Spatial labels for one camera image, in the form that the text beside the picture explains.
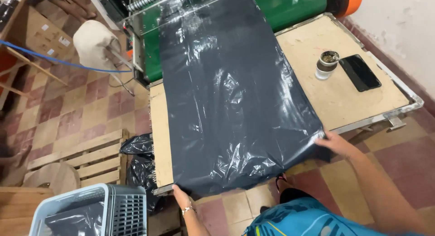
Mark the wooden shelf frame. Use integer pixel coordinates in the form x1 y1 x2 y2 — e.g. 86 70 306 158
0 0 68 111

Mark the wooden pallet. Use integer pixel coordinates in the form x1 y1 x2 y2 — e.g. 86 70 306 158
27 129 130 188

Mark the blue hose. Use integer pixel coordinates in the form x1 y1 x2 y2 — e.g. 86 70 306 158
0 40 132 74

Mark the round wooden spool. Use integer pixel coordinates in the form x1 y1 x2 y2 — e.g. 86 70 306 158
22 162 81 196

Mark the orange roll end cap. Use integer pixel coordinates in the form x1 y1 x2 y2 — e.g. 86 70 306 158
335 0 364 19

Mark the black smartphone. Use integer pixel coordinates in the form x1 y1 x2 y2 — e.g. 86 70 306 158
338 54 382 92

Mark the beige cloth covered stool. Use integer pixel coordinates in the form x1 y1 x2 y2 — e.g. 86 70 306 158
73 20 143 96

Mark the cardboard box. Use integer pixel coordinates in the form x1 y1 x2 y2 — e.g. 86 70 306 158
7 5 76 62

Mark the person's right hand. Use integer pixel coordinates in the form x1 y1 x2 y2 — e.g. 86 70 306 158
314 131 357 160

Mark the person's sandalled foot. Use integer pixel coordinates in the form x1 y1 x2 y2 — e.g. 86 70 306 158
275 173 295 196

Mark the mate cup with metal straw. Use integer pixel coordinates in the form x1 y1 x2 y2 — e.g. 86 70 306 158
315 51 341 81

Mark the black plastic bag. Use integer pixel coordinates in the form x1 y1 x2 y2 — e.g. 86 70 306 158
119 133 164 213

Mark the person's blue patterned clothing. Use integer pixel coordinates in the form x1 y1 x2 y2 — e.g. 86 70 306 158
241 197 422 236

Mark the green bag making machine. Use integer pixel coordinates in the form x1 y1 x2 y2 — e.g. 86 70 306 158
85 0 363 88

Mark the light blue plastic basket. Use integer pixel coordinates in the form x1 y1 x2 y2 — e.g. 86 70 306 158
29 183 147 236

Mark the person's left hand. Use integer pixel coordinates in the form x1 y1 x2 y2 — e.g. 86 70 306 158
172 184 194 211

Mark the dark grey plastic sheet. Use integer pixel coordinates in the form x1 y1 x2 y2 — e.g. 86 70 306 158
157 0 332 197

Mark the metal framed wooden work table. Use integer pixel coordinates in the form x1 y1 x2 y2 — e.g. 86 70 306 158
148 12 425 196

